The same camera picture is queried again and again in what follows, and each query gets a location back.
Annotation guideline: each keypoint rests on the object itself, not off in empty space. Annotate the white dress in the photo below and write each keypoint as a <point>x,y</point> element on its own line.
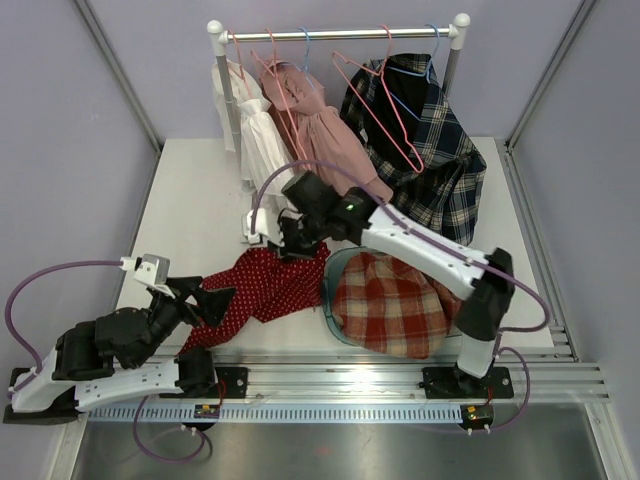
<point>248,128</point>

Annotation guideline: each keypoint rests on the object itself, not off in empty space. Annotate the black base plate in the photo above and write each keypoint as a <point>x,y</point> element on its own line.
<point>232,381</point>
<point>447,383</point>

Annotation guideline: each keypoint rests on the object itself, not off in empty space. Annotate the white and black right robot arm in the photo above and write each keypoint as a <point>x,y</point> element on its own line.
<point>479,280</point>

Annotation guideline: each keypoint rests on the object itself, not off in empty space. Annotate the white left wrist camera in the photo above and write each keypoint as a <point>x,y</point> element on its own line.
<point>149,270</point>

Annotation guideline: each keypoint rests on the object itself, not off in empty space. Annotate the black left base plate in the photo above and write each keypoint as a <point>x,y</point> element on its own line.
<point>232,381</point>

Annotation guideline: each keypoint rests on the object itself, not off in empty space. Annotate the blue hanger of pink dress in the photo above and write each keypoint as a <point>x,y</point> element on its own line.
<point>306,58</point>

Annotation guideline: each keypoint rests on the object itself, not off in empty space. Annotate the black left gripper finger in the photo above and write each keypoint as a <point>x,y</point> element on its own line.
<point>185,287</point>
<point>211,306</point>

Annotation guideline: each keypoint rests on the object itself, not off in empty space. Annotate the blue wire hanger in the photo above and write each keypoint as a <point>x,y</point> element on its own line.
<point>425,74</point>

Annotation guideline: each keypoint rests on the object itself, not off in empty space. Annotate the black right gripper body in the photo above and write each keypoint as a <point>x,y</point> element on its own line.
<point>300,237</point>

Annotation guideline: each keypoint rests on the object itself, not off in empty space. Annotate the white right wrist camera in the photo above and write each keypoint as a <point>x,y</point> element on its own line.
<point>261,225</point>

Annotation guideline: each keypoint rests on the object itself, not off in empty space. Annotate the pink hanger of red garment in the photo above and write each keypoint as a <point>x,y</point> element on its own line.
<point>272,69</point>

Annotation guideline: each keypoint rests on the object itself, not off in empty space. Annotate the red dotted garment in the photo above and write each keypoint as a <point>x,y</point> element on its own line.
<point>266,288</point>

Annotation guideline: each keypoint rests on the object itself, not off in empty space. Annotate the navy plaid skirt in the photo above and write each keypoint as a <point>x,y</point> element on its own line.
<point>435,171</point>

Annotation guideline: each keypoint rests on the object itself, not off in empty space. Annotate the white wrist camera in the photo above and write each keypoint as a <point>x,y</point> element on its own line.
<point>261,225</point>
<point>149,270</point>

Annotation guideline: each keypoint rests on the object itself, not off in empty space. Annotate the pink ruffled dress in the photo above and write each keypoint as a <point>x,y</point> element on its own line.
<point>324,135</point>

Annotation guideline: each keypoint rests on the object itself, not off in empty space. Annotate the pink hanger of white dress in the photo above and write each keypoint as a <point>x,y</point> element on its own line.
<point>237,55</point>

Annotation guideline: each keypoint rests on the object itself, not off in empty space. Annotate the white metal clothes rack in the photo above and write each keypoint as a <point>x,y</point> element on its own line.
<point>270,195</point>

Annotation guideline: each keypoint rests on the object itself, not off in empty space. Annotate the aluminium mounting rail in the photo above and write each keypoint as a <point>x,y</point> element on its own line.
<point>360,379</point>

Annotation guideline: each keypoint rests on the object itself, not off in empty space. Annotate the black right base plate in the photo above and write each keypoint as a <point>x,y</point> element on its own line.
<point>447,383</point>

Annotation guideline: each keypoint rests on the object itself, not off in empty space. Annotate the red plaid skirt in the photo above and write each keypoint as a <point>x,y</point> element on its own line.
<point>395,310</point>

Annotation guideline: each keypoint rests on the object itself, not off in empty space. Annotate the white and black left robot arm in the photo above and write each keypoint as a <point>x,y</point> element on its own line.
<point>107,360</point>

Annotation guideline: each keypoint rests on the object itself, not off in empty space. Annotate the teal plastic basin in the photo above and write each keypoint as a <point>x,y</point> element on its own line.
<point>330,300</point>

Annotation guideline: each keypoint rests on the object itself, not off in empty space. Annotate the white slotted cable duct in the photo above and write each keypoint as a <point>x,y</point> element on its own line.
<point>166,412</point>

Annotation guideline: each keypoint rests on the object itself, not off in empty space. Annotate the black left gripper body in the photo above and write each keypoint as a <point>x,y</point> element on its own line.
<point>166,314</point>

